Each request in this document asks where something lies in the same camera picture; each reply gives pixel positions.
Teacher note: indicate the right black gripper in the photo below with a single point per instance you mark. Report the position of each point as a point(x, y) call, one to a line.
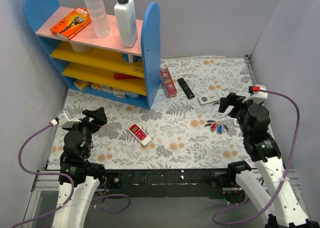
point(236, 108)

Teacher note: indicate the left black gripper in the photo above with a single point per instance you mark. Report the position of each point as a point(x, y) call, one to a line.
point(89, 123)

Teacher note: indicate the black remote control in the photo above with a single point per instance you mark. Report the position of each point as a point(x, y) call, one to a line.
point(185, 87)

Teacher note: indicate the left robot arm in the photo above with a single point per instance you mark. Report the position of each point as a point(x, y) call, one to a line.
point(79, 178)

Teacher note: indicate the white remote with coloured buttons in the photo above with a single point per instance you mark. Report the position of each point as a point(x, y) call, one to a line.
point(235, 123)

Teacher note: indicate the white air conditioner remote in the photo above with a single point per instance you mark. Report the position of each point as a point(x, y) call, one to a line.
point(204, 100)

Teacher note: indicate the red and white remote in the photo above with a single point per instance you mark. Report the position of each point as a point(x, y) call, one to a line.
point(140, 135)

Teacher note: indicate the white packets bottom shelf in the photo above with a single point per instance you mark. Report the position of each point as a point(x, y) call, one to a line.
point(116, 92)

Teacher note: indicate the yellow packet bottom shelf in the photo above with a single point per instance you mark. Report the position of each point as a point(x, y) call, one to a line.
point(81, 84)

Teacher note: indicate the blue wooden shelf unit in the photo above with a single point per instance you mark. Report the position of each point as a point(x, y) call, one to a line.
point(135, 69)

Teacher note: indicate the floral table mat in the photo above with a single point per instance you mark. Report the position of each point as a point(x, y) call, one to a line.
point(175, 125)

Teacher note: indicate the beige cup under shelf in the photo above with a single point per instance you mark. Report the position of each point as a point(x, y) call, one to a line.
point(79, 48)

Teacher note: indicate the red toothpaste box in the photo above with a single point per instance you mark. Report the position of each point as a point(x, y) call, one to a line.
point(167, 82)

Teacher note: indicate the orange razor box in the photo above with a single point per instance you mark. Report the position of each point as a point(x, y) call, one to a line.
point(72, 24)

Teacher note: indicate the white bottle black cap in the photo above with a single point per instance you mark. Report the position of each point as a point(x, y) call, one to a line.
point(124, 11)

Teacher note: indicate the clear plastic water bottle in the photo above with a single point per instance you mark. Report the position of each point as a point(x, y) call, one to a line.
point(98, 16)

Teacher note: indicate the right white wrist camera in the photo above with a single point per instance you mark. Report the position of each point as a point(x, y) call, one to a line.
point(258, 94)

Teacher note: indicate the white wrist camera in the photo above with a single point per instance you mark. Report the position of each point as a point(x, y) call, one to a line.
point(258, 94)
point(64, 120)

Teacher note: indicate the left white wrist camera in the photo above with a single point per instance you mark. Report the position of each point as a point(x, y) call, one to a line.
point(64, 120)

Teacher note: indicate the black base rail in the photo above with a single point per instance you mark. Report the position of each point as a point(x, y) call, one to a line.
point(139, 183)

